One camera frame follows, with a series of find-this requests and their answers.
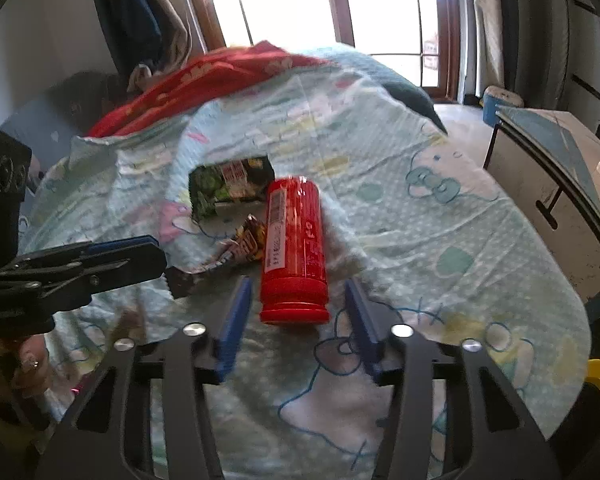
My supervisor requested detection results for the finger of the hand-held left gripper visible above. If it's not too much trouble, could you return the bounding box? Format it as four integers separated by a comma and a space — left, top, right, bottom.
0, 249, 169, 313
10, 235, 162, 267

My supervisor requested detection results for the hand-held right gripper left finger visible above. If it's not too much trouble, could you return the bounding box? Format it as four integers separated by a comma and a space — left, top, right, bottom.
35, 275, 255, 480

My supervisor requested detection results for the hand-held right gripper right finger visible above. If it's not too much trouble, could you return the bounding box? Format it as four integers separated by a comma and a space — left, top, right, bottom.
344, 277, 563, 480

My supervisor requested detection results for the brown and yellow snack wrapper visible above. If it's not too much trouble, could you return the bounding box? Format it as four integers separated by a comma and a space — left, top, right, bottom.
164, 214, 268, 300

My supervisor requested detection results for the red cylindrical canister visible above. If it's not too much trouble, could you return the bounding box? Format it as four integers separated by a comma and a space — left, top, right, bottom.
259, 176, 331, 326

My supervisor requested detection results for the person's left hand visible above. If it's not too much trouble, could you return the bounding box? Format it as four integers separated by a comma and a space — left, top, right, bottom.
7, 336, 56, 395

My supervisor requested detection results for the light blue cartoon printed blanket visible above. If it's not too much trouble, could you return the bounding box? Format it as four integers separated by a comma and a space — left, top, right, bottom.
20, 42, 594, 480

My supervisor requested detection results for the dark green snack packet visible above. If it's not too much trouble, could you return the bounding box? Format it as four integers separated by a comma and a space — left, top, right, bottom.
188, 155, 276, 222

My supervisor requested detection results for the red flower printed blanket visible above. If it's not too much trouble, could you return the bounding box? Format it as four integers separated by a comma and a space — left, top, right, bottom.
86, 40, 332, 139

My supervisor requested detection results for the white low cabinet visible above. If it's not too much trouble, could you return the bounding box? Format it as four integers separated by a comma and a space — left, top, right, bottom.
481, 107, 600, 307

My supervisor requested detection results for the dark blue hanging cloth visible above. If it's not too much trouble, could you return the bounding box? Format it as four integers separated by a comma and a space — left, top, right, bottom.
86, 0, 163, 92

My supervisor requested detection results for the dark teal cloth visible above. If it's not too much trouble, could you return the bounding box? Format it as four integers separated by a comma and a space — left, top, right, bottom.
379, 79, 449, 134

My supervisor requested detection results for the pale curtain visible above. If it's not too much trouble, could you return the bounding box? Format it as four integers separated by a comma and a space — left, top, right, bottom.
466, 0, 507, 97

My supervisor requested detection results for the grey standing air conditioner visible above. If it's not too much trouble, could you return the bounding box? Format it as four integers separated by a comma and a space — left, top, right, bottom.
500, 0, 572, 107

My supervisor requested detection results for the window with brown frame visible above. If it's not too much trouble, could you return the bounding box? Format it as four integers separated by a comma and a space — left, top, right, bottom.
180, 0, 462, 98

